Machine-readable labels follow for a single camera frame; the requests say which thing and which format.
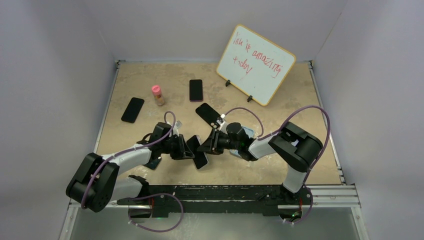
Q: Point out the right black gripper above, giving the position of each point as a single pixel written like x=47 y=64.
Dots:
x=210 y=145

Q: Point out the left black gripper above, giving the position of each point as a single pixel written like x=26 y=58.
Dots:
x=183 y=151

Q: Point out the light blue phone case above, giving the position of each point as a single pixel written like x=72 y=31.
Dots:
x=250 y=132

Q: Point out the clear magsafe phone case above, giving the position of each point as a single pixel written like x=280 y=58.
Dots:
x=201 y=159

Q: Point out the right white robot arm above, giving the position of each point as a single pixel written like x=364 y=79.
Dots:
x=297 y=147

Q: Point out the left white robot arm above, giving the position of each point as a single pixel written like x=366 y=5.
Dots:
x=95 y=182

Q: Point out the black phone near left arm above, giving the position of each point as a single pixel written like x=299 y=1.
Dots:
x=153 y=163

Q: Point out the black phone case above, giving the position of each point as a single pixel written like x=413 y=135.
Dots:
x=208 y=114

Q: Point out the black phone purple edge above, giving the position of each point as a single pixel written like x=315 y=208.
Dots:
x=196 y=90

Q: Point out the pink capped small bottle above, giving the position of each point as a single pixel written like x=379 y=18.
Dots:
x=158 y=96

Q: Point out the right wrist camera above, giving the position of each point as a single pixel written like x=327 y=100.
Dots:
x=222 y=124

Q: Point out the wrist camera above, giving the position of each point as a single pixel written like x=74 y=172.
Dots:
x=222 y=124
x=177 y=125

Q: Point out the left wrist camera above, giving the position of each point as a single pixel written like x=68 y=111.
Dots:
x=177 y=125

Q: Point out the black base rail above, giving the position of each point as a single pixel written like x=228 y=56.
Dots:
x=267 y=200

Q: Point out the whiteboard with yellow frame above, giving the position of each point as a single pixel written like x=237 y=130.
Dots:
x=254 y=65

